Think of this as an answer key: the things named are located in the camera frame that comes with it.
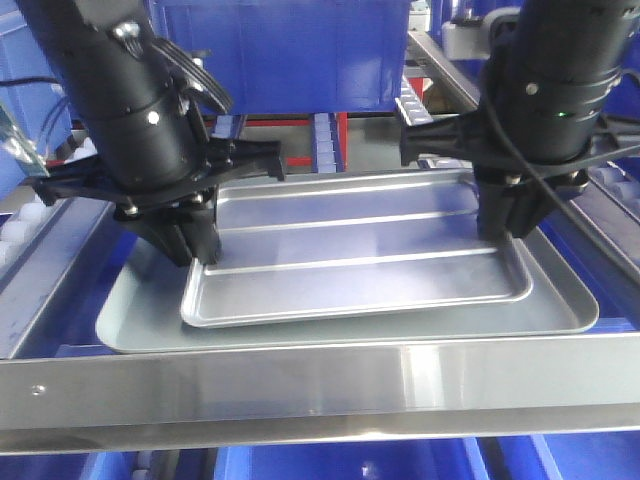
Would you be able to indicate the red metal cart frame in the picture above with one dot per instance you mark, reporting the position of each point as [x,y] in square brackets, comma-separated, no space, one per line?
[292,130]

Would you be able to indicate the silver ribbed metal tray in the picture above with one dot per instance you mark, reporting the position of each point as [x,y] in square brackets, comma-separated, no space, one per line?
[344,246]

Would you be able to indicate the large grey plastic tray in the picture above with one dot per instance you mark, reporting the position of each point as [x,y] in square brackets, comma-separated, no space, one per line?
[143,311]

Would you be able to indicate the white roller track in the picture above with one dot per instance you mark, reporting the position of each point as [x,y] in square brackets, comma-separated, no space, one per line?
[329,142]
[410,106]

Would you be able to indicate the steel left divider rail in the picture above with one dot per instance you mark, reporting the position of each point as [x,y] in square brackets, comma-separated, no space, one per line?
[66,252]

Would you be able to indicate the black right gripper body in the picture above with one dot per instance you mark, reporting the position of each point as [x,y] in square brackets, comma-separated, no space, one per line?
[552,126]

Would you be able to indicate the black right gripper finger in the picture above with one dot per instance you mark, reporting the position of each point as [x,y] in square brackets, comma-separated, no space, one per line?
[509,204]
[450,137]

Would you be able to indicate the large blue bin on shelf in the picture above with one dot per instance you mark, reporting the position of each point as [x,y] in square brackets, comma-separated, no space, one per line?
[295,57]

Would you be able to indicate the steel front shelf rail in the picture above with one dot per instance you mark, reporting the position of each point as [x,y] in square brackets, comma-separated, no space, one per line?
[358,392]

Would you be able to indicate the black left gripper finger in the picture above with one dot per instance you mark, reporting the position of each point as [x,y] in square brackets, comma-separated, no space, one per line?
[233,159]
[183,233]

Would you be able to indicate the steel divider rail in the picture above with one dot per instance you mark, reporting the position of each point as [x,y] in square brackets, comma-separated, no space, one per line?
[525,150]
[66,252]

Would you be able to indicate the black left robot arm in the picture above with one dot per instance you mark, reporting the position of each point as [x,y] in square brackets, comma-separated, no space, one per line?
[139,97]

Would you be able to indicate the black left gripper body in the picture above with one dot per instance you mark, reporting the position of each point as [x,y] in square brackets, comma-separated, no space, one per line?
[147,158]

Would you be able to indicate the steel right divider rail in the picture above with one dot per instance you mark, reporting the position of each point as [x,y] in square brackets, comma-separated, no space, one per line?
[525,150]

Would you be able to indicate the right white roller track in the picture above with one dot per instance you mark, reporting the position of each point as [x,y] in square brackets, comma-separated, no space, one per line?
[410,106]

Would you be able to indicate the far right roller track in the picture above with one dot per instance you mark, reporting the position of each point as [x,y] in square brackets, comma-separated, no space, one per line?
[616,184]

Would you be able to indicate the far left roller track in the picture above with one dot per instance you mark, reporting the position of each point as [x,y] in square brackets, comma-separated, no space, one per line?
[22,228]

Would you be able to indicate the centre white roller track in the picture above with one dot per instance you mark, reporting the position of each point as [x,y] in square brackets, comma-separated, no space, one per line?
[329,142]

